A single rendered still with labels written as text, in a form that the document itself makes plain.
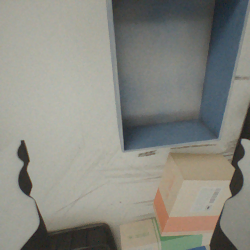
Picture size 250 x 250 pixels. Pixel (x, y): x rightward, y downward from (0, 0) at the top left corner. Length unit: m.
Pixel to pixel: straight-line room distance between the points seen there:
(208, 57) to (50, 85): 0.24
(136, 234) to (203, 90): 0.36
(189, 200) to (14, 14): 0.39
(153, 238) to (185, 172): 0.22
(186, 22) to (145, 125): 0.17
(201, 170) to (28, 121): 0.31
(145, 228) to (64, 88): 0.38
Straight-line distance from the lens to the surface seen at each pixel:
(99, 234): 0.49
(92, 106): 0.30
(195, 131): 0.31
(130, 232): 0.51
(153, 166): 0.39
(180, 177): 0.34
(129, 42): 0.28
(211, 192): 0.38
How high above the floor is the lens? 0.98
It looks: 60 degrees down
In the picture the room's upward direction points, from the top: 167 degrees clockwise
